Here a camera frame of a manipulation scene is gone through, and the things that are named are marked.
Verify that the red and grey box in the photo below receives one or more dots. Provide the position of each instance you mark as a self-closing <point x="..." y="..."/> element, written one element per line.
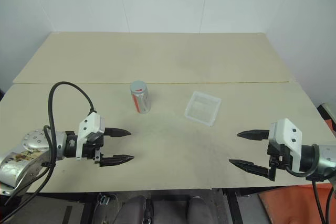
<point x="328" y="119"/>

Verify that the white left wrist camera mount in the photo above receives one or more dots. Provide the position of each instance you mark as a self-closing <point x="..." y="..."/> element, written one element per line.
<point x="90" y="123"/>

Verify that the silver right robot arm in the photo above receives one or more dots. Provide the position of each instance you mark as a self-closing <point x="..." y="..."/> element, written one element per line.
<point x="325" y="158"/>

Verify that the black table frame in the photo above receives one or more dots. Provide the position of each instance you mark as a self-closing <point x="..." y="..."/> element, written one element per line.
<point x="233" y="204"/>

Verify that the orange flat object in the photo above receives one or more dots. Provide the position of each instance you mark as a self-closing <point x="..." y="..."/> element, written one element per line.
<point x="288" y="203"/>

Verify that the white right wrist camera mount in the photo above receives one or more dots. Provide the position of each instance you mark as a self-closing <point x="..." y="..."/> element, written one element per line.
<point x="291" y="134"/>

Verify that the dark grey rounded shape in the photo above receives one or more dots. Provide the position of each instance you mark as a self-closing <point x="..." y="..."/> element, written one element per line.
<point x="198" y="209"/>
<point x="134" y="209"/>

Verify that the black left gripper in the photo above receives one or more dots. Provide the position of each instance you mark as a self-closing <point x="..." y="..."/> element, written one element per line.
<point x="92" y="150"/>

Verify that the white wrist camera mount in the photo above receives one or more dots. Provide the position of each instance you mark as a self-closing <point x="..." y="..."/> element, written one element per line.
<point x="291" y="134"/>
<point x="90" y="123"/>

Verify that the clear plastic square container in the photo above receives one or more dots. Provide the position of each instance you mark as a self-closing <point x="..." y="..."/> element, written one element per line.
<point x="202" y="108"/>

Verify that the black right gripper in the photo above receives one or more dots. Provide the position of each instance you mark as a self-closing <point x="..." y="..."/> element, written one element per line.
<point x="279" y="155"/>

